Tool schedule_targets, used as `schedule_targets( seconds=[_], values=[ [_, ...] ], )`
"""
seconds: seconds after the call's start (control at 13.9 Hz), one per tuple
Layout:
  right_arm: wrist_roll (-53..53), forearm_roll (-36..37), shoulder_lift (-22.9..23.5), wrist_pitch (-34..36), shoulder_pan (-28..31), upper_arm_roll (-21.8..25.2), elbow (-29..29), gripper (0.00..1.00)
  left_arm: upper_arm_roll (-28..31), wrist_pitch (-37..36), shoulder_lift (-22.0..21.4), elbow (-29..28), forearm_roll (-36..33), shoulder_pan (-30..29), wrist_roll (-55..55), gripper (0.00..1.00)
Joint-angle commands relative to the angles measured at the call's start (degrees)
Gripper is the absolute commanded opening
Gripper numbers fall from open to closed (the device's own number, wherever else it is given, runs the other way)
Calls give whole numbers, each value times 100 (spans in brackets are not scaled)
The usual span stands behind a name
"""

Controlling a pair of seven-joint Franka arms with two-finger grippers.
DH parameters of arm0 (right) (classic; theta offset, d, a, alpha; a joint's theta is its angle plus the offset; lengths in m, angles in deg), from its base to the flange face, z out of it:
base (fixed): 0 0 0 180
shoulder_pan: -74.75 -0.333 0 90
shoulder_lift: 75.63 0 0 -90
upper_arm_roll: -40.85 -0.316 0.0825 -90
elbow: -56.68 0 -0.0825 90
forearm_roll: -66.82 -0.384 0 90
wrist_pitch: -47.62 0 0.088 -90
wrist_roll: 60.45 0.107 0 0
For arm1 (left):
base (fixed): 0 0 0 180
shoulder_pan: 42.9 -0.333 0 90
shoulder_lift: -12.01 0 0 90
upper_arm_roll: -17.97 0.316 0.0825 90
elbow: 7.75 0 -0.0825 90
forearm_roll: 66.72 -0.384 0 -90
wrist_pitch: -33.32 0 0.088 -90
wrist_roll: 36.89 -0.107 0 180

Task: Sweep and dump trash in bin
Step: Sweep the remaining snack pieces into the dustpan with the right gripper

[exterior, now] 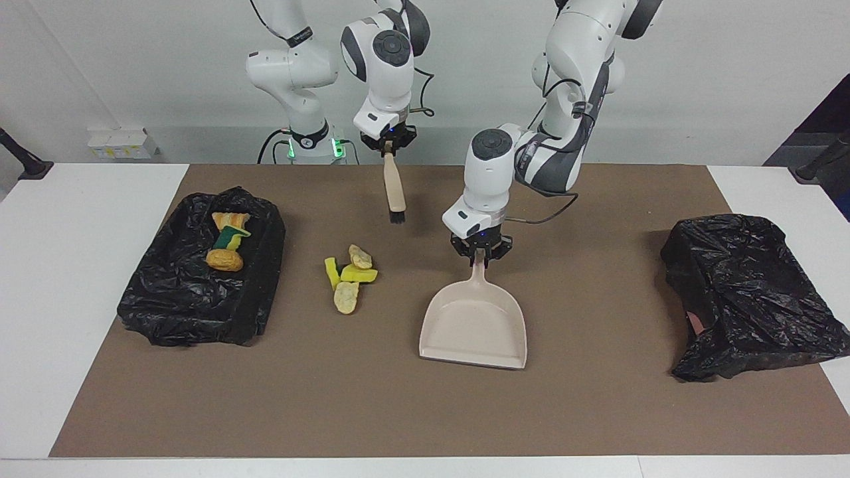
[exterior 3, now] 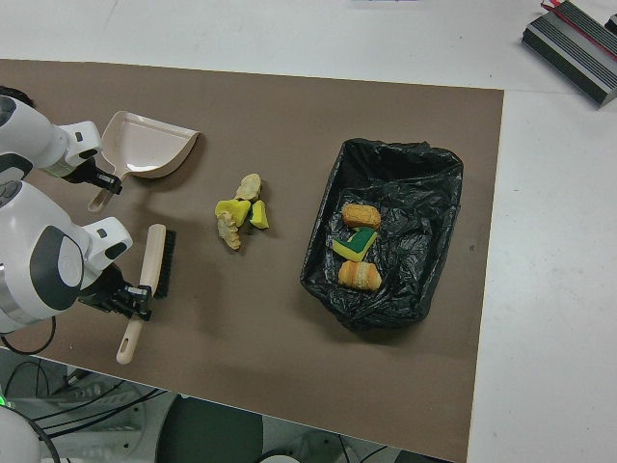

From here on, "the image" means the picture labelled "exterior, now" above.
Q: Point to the beige hand brush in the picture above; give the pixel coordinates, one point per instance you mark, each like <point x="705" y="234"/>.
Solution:
<point x="395" y="186"/>

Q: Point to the orange striped croissant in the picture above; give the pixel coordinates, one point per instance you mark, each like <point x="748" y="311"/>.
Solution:
<point x="229" y="219"/>

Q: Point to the black stand post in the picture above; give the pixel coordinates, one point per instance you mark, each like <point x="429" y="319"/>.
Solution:
<point x="820" y="162"/>
<point x="26" y="162"/>

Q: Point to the white power strip box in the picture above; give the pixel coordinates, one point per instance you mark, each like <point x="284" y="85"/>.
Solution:
<point x="123" y="143"/>

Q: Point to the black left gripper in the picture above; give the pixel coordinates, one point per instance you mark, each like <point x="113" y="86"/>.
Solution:
<point x="481" y="239"/>

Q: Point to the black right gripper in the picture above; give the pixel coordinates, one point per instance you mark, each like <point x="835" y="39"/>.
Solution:
<point x="398" y="135"/>

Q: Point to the brown table mat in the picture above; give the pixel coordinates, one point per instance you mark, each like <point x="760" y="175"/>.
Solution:
<point x="398" y="411"/>

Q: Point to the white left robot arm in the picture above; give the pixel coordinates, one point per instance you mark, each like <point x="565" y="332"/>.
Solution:
<point x="488" y="179"/>

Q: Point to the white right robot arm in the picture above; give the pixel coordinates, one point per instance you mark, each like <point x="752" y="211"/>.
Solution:
<point x="385" y="93"/>

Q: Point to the crumpled black bag lined bin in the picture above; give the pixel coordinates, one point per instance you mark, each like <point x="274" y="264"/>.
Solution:
<point x="750" y="312"/>

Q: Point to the pale ridged bread piece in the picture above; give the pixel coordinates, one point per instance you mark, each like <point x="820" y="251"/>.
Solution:
<point x="346" y="297"/>
<point x="360" y="257"/>

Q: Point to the plain yellow sponge piece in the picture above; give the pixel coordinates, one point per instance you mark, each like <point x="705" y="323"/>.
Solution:
<point x="360" y="274"/>

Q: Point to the brown bread roll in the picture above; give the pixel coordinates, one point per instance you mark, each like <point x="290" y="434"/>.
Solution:
<point x="224" y="260"/>

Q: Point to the boxy black bag lined bin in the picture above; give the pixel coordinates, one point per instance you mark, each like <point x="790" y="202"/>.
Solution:
<point x="172" y="305"/>

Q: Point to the beige plastic dustpan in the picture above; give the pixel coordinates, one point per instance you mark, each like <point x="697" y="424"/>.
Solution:
<point x="475" y="332"/>

